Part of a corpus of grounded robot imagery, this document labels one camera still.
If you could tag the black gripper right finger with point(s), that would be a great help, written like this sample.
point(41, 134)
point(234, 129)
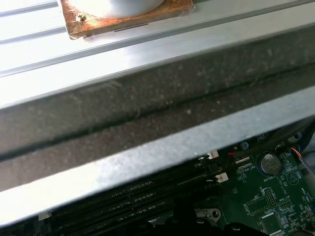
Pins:
point(189, 216)

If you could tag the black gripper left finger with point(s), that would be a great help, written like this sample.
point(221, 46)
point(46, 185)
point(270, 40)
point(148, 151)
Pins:
point(178, 216)

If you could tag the black RAM slot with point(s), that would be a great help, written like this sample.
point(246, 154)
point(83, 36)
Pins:
point(147, 194)
point(147, 205)
point(172, 175)
point(110, 225)

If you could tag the small white connector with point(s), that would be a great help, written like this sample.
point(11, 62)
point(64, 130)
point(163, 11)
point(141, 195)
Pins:
point(44, 216)
point(222, 177)
point(213, 154)

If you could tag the green motherboard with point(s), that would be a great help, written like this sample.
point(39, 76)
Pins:
point(246, 191)

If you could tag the silver board screw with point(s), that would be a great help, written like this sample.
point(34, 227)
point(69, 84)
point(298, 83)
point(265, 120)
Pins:
point(244, 145)

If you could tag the silver coin battery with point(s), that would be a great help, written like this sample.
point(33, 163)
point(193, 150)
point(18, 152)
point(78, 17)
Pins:
point(270, 164)

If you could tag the black open PC case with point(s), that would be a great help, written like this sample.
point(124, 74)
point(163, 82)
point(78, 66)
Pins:
point(147, 98)

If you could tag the square brown base plate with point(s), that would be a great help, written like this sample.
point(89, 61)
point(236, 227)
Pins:
point(81, 24)

